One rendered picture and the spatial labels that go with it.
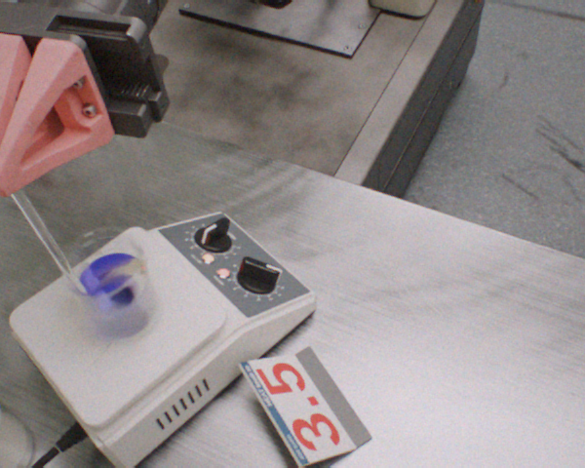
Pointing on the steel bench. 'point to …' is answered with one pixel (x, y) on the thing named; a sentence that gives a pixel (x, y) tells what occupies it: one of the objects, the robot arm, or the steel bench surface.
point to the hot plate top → (178, 342)
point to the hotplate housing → (186, 374)
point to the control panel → (288, 291)
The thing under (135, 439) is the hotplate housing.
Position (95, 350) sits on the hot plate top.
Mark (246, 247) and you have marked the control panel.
